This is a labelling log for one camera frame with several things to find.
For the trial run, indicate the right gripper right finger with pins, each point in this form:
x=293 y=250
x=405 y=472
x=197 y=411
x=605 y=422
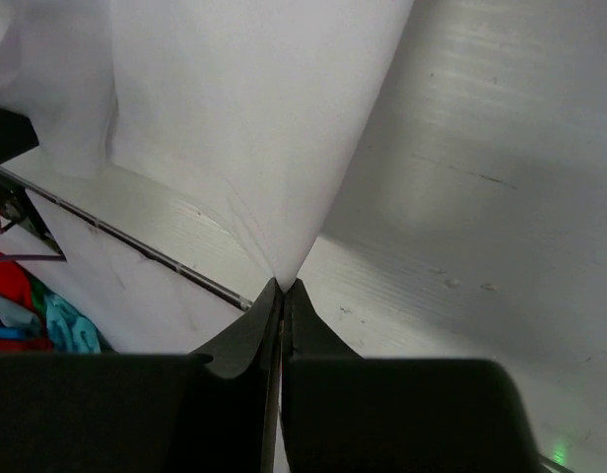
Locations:
x=342 y=412

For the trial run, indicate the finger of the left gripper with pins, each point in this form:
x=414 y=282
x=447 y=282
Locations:
x=17 y=135

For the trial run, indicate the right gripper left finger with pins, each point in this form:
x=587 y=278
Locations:
x=212 y=410

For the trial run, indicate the white t shirt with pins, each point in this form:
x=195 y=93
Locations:
x=253 y=108

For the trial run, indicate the colourful cloth pile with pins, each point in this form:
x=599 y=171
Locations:
x=35 y=319

